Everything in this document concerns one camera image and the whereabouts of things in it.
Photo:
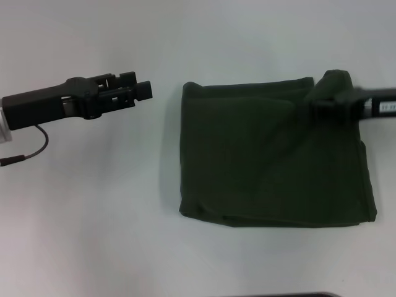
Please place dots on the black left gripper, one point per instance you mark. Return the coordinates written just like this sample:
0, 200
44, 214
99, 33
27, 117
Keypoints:
46, 103

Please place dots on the dark green T-shirt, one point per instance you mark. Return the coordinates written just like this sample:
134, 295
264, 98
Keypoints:
263, 154

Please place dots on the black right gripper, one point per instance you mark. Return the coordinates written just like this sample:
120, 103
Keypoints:
377, 103

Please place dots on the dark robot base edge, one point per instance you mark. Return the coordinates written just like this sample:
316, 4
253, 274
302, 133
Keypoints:
303, 294

